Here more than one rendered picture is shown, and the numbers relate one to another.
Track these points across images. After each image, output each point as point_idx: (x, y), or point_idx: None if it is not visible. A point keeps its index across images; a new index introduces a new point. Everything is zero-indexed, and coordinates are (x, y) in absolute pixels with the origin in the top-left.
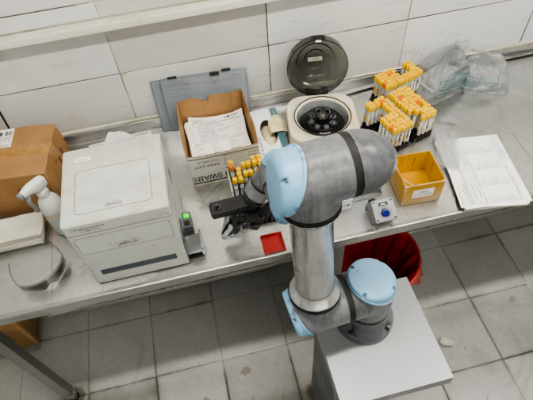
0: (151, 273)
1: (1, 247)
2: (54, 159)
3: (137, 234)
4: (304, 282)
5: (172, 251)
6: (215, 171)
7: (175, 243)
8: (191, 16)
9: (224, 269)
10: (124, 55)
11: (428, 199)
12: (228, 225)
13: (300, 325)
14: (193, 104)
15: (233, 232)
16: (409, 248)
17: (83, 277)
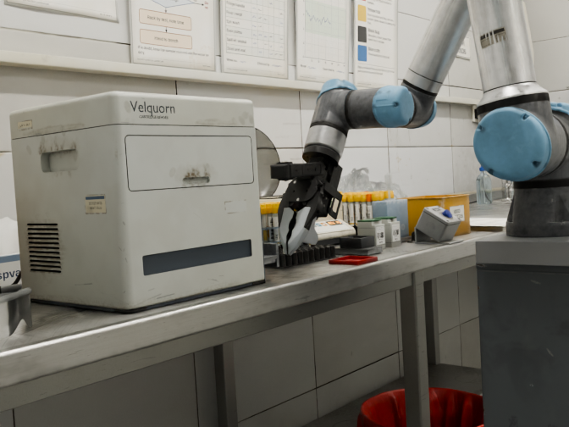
0: (213, 295)
1: None
2: None
3: (211, 158)
4: (515, 46)
5: (247, 233)
6: None
7: (253, 207)
8: (107, 70)
9: (321, 281)
10: (6, 119)
11: (463, 230)
12: (297, 215)
13: (536, 119)
14: None
15: (316, 206)
16: (450, 404)
17: (84, 318)
